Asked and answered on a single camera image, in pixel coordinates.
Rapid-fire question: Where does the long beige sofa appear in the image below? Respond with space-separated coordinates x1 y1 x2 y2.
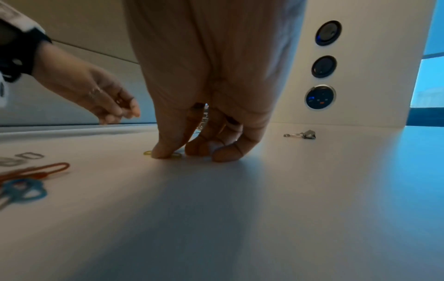
0 0 159 127

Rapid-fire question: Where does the white socket panel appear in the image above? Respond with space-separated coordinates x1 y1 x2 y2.
268 0 438 128

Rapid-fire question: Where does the black round socket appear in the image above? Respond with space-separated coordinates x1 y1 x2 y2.
311 55 337 79
314 19 343 47

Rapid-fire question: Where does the single black binder clip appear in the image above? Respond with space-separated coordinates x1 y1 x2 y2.
283 130 317 140

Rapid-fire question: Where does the window with roller blind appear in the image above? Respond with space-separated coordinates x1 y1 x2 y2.
405 0 444 127

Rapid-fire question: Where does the left marker wristband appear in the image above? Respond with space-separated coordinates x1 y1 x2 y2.
0 0 53 83

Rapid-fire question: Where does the single yellow paper clip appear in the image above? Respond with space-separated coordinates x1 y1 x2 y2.
143 150 183 159

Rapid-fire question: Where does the person's right hand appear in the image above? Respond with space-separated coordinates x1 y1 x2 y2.
123 0 308 163

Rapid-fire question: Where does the person's left hand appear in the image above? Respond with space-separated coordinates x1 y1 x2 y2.
32 42 141 125

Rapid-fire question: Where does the silver-rimmed round socket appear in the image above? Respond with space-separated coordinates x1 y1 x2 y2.
305 84 336 111

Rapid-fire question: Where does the pile of coloured paper clips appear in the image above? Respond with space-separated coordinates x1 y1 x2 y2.
0 152 70 211

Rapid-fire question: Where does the wide silver ring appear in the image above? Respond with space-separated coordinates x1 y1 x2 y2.
197 109 210 130

